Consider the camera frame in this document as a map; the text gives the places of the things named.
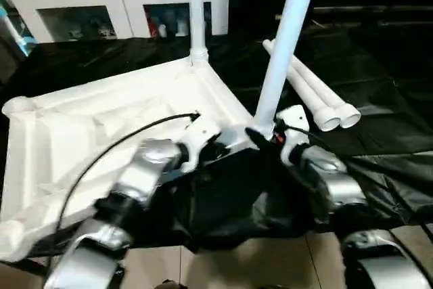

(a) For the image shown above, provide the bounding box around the white plastic table leg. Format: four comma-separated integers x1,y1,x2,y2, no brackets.
252,0,323,138
261,39,342,133
286,58,362,130
187,0,210,67

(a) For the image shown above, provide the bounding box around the white plastic table top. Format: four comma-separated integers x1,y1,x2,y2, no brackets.
0,57,269,263

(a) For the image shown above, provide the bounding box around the black work surface mat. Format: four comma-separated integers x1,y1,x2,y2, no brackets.
0,33,433,256

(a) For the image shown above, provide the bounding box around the black left robot foot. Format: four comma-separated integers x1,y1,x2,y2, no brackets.
161,279,189,289

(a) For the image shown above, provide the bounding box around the white teal patterned roll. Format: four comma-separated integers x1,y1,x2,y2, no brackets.
0,0,37,59

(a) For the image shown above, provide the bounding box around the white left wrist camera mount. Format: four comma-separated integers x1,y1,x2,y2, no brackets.
175,112,223,174

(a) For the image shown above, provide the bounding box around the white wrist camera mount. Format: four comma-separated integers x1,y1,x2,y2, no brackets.
276,104,311,165
175,112,223,174

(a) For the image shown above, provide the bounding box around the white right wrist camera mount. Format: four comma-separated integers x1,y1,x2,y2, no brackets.
276,104,311,165

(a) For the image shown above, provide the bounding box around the black left wrist camera cable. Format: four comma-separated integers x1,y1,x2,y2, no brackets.
55,110,201,233

